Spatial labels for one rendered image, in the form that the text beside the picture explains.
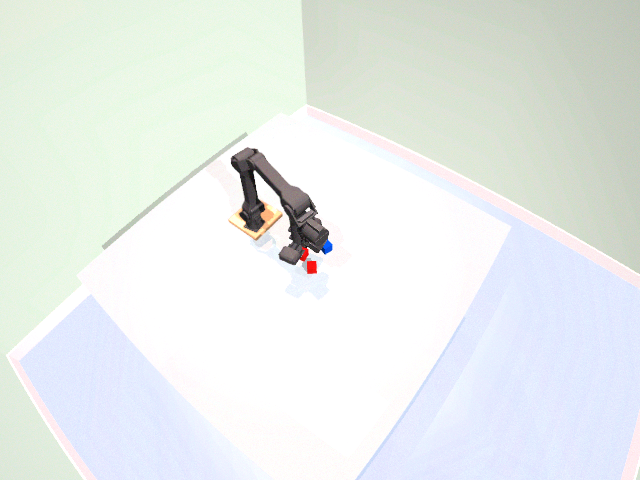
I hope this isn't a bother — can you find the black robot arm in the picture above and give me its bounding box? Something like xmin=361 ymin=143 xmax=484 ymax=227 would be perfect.
xmin=230 ymin=147 xmax=329 ymax=253

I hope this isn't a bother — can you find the blue cube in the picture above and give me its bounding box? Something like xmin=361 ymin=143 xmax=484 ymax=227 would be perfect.
xmin=321 ymin=240 xmax=332 ymax=254

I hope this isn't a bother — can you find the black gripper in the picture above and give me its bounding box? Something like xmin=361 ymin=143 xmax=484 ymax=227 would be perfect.
xmin=278 ymin=227 xmax=306 ymax=266

